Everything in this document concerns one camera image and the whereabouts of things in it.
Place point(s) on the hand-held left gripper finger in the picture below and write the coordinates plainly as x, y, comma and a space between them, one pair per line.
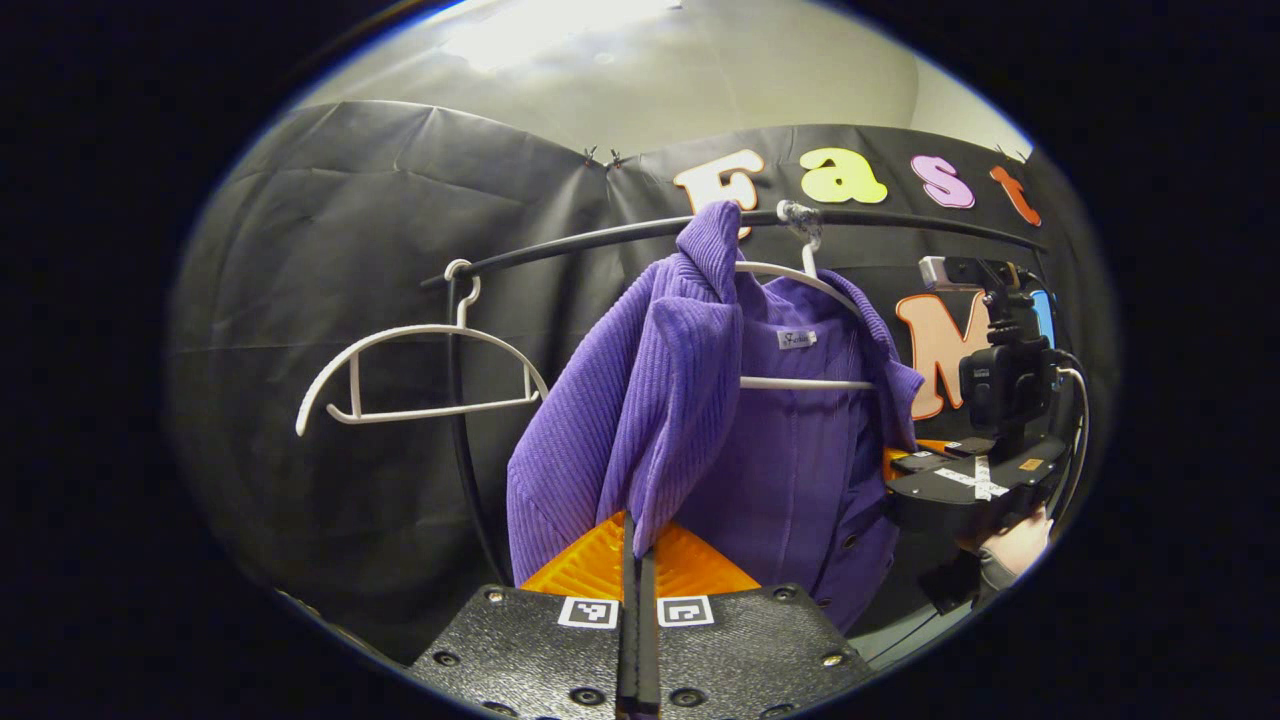
629, 650
649, 650

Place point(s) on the black backdrop cloth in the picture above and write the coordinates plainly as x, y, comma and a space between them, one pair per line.
350, 200

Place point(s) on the black metal clothes rack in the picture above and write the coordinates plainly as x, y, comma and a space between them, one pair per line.
600, 240

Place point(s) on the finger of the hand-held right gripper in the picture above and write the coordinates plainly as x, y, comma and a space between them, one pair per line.
960, 448
910, 465

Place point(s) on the white plastic hanger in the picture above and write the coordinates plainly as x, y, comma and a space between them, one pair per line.
440, 409
800, 383

